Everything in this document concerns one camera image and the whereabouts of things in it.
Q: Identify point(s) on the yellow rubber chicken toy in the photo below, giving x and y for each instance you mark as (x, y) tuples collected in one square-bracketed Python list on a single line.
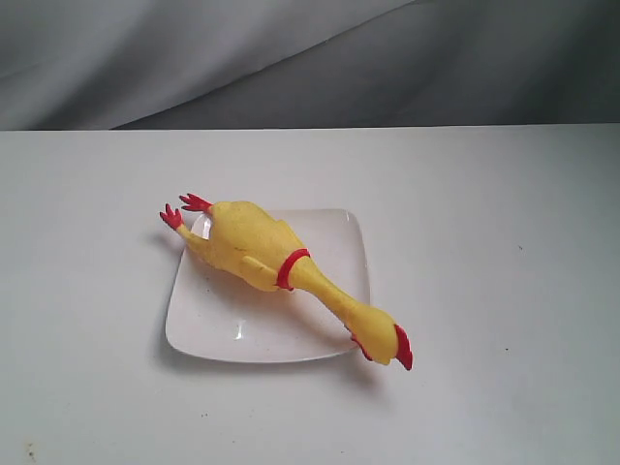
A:
[(242, 239)]

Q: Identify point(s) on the grey backdrop cloth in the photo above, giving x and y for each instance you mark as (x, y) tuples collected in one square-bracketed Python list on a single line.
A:
[(155, 65)]

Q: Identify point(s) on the white square plate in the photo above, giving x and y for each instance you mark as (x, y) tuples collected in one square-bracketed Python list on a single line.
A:
[(215, 315)]

